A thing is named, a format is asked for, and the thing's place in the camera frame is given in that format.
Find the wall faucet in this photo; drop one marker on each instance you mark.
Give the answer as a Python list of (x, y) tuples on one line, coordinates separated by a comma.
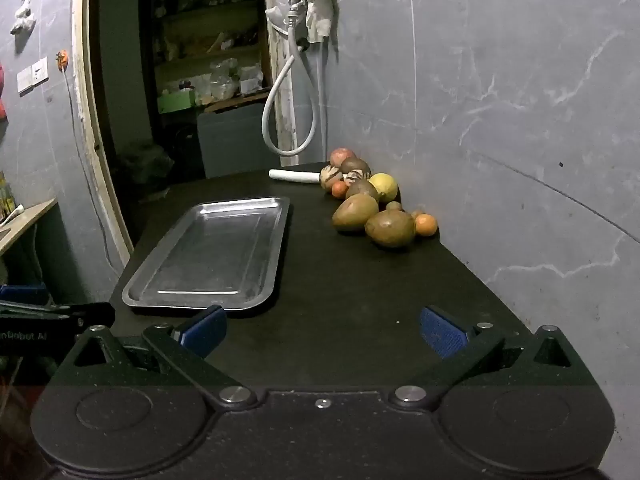
[(295, 0)]

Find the brown kiwi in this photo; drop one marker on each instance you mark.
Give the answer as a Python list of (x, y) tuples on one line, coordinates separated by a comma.
[(356, 165)]

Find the red wall object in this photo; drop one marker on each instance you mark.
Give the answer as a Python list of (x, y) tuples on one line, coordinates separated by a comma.
[(2, 97)]

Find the dark sack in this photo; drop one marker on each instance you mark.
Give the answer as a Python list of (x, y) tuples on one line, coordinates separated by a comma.
[(145, 164)]

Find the red apple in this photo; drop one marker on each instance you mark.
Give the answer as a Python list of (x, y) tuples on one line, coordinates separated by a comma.
[(342, 156)]

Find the white wall ornament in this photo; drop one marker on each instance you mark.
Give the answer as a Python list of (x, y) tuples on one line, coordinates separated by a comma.
[(24, 19)]

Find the small orange tangerine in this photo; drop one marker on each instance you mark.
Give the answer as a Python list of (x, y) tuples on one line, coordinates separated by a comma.
[(340, 189)]

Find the white light switch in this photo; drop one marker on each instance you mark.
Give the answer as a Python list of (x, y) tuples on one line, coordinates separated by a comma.
[(32, 76)]

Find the curved door frame edge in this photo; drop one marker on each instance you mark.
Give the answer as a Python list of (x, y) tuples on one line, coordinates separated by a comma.
[(95, 135)]

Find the small green-brown mango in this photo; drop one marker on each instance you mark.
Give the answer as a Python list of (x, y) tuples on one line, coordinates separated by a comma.
[(361, 189)]

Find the cluttered wooden shelf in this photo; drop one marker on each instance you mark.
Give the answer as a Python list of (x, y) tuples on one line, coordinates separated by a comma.
[(210, 60)]

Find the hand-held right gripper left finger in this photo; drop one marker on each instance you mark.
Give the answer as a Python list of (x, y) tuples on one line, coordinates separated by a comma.
[(204, 331)]

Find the rectangular metal tray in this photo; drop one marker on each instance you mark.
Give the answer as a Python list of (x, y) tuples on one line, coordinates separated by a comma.
[(210, 255)]

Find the yellow lemon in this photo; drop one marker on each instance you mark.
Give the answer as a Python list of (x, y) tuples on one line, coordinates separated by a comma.
[(386, 186)]

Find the white crumpled cloth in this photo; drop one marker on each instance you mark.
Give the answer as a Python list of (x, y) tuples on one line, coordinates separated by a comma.
[(320, 10)]

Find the green box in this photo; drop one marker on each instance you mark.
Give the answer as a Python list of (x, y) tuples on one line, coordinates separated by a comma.
[(175, 101)]

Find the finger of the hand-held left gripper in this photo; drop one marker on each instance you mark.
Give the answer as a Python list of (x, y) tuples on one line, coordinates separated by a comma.
[(20, 293), (92, 314)]

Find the wooden side table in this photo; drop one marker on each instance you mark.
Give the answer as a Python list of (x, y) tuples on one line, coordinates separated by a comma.
[(25, 222)]

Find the thin wall pipe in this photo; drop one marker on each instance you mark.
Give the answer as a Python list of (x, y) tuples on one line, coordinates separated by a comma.
[(325, 95)]

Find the grey cabinet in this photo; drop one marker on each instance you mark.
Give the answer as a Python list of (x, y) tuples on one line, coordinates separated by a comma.
[(232, 140)]

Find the large green-brown mango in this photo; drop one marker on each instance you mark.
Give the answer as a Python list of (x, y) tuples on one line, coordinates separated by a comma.
[(390, 229)]

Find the striped pepino melon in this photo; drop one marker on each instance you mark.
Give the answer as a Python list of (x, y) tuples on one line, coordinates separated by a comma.
[(330, 176), (356, 177)]

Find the small green fruit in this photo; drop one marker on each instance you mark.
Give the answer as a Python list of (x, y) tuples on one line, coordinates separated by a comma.
[(394, 206)]

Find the white plastic tube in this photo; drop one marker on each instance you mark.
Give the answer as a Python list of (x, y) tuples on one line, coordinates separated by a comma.
[(295, 176)]

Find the orange wall hook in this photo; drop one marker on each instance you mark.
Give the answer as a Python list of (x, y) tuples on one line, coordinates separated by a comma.
[(61, 58)]

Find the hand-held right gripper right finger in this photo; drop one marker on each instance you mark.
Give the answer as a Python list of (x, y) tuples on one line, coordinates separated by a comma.
[(442, 332)]

